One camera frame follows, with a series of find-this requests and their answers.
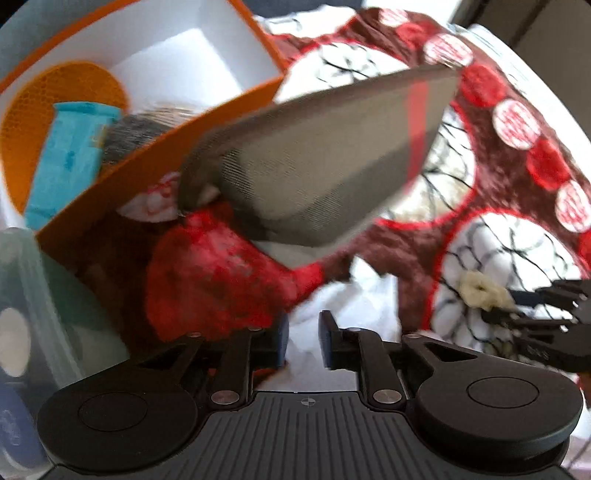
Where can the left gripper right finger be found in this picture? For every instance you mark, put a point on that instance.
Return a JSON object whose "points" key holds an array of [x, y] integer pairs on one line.
{"points": [[375, 362]]}

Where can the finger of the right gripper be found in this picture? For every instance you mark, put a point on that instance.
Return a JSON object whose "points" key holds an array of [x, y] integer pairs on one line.
{"points": [[518, 319], [561, 293]]}

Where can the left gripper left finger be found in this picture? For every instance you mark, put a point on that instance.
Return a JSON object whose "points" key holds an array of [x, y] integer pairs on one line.
{"points": [[221, 372]]}

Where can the twisted cream cloth roll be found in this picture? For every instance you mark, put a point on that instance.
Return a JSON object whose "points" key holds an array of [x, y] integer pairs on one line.
{"points": [[479, 291]]}

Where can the grey steel wool scrubber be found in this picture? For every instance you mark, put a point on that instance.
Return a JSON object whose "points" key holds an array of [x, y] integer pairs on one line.
{"points": [[134, 131]]}

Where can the teal cartoon mask packet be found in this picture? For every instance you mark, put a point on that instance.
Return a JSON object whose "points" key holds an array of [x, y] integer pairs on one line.
{"points": [[70, 158]]}

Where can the orange honeycomb silicone mat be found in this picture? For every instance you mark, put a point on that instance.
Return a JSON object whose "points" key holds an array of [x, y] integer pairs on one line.
{"points": [[29, 116]]}

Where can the red floral fleece blanket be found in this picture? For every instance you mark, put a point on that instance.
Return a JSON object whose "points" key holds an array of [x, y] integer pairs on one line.
{"points": [[201, 271]]}

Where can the clear plastic storage container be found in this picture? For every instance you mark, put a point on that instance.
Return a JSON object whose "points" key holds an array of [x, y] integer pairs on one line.
{"points": [[53, 333]]}

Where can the plaid canvas zipper pouch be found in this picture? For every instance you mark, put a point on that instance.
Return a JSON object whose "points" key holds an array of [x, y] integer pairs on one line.
{"points": [[314, 170]]}

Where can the orange cardboard box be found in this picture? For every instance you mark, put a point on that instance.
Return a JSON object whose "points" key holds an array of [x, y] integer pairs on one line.
{"points": [[194, 64]]}

